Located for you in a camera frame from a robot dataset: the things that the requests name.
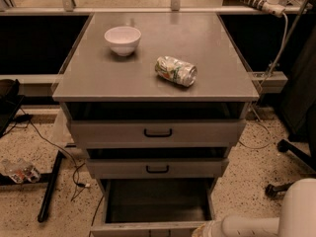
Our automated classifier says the white ceramic bowl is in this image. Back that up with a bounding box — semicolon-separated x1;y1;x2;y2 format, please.
104;26;141;56

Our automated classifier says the black floor cable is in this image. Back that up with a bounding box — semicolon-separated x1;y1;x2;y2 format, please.
6;107;92;202

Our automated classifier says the grey bottom drawer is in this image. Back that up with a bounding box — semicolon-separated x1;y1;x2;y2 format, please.
91;178;214;237

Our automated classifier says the crumpled plastic bottle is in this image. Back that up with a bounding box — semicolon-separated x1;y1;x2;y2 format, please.
1;158;41;184

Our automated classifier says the black office chair base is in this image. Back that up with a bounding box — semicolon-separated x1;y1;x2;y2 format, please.
265;138;316;198

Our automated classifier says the white power cord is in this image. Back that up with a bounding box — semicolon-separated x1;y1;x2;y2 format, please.
237;13;289;150

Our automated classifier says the white power strip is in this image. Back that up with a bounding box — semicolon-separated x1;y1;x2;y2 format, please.
239;0;285;17

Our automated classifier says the crushed soda can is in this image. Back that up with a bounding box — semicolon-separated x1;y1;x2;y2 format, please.
155;56;198;87

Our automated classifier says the grey top drawer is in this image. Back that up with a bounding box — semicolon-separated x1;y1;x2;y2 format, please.
66;102;248;149

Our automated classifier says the grey drawer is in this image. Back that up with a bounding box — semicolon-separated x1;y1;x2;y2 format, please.
66;102;248;149
86;147;229;179
91;178;214;237

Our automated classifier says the black chair at left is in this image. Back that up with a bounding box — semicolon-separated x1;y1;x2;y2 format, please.
0;79;24;137

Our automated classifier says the black floor stand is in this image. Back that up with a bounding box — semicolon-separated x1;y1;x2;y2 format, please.
0;150;65;223

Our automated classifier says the grey drawer cabinet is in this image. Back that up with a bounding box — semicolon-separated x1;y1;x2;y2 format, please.
51;12;261;237

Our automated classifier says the grey middle drawer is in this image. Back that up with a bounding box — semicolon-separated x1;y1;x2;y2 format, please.
86;147;229;179

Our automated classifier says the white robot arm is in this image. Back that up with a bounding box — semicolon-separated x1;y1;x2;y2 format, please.
192;178;316;237

